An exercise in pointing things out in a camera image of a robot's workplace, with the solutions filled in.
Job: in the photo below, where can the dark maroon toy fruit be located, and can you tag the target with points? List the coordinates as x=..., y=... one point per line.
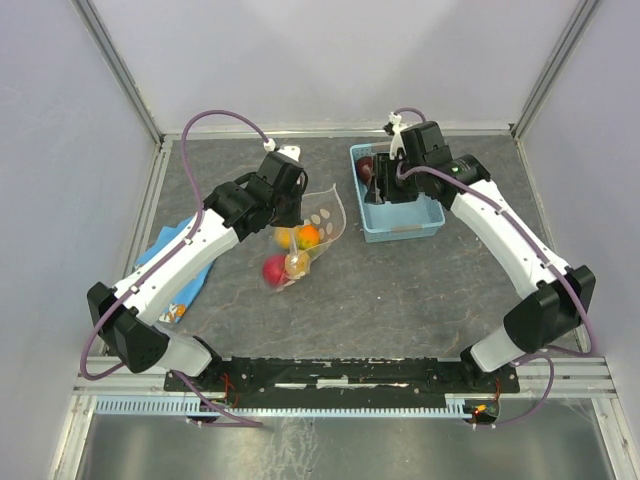
x=364, y=169

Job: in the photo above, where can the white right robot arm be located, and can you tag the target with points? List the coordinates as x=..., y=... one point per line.
x=554, y=296

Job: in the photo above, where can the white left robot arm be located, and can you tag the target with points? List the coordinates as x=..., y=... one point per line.
x=126, y=316

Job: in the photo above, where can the light blue plastic basket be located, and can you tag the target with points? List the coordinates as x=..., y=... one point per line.
x=390, y=222

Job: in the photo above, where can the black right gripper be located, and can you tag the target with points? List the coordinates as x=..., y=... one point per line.
x=382, y=170

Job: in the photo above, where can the green yellow toy mango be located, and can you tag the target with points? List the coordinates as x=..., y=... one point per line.
x=285, y=238

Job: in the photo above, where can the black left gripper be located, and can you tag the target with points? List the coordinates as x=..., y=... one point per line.
x=293, y=219

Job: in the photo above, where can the clear dotted zip top bag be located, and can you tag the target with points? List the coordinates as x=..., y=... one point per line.
x=292, y=251

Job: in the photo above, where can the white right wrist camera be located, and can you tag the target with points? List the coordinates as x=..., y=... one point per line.
x=393, y=128

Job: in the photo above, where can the red toy apple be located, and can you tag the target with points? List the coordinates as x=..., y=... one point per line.
x=273, y=270

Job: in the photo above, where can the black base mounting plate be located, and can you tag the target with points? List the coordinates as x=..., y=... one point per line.
x=350, y=382

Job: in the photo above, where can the light blue cable duct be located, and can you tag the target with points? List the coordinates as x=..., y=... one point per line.
x=193, y=407

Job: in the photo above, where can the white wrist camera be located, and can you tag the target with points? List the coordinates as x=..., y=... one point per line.
x=293, y=152
x=393, y=128

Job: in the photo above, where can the green toy lime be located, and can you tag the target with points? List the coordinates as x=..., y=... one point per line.
x=297, y=264

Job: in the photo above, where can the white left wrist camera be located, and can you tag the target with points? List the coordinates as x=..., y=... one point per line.
x=293, y=152

